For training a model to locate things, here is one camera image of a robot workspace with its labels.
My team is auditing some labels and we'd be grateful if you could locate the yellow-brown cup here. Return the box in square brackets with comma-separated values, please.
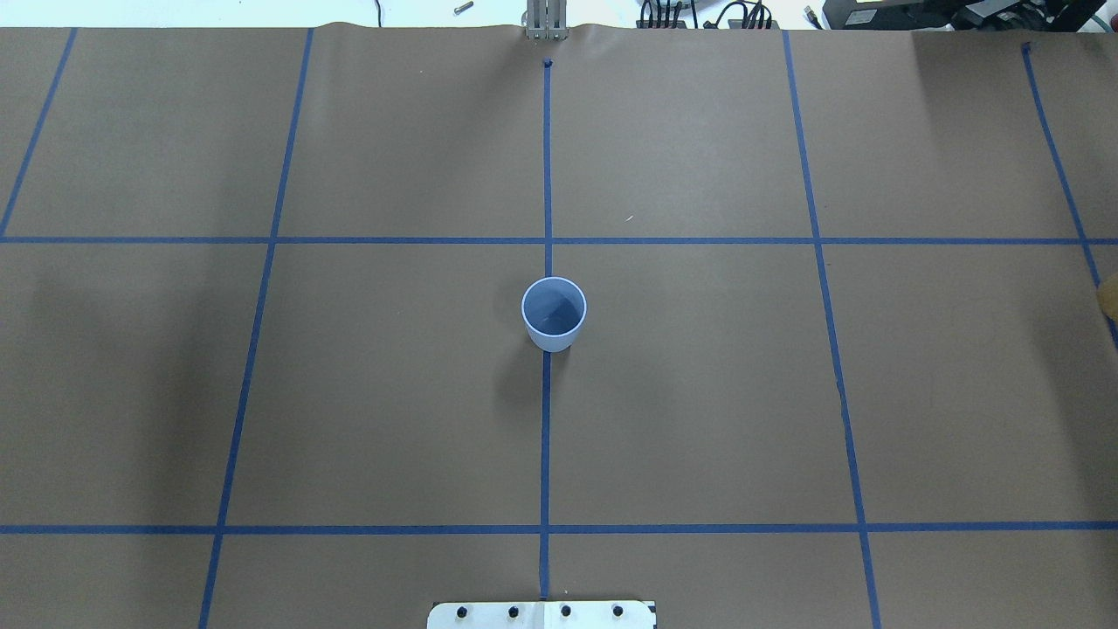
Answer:
[1095, 273, 1118, 322]

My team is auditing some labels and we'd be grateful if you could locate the black cable hub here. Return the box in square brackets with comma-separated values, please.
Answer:
[635, 1, 699, 31]

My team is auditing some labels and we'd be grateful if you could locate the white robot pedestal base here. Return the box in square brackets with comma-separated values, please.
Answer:
[426, 600, 659, 628]

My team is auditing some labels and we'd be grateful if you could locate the black laptop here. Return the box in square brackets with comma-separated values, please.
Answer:
[822, 1, 1106, 32]

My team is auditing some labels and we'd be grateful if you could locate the blue cup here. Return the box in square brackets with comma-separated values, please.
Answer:
[520, 276, 588, 353]

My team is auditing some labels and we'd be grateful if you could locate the aluminium frame post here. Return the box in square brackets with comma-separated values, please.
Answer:
[522, 0, 569, 41]

